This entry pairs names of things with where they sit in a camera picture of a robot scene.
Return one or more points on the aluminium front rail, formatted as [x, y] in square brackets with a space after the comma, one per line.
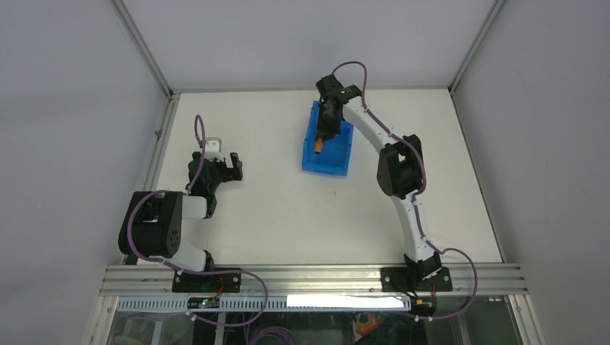
[483, 279]

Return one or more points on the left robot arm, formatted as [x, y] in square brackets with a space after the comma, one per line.
[152, 226]

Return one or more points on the slotted grey cable duct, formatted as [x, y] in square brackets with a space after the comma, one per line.
[289, 303]

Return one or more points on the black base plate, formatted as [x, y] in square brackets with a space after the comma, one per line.
[402, 279]
[223, 280]

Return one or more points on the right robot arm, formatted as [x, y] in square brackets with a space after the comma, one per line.
[400, 171]

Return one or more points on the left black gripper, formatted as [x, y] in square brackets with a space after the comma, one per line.
[229, 173]

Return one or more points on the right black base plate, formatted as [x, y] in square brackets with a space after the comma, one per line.
[402, 279]

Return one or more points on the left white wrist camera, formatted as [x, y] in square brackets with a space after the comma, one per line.
[213, 149]

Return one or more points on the orange handled screwdriver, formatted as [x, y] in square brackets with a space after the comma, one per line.
[318, 146]

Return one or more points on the orange object below table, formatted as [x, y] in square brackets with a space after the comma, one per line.
[367, 322]

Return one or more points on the blue plastic bin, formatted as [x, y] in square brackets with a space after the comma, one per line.
[334, 158]

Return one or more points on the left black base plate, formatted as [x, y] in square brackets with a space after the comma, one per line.
[223, 280]

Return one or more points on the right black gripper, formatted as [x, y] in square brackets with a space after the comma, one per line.
[324, 131]

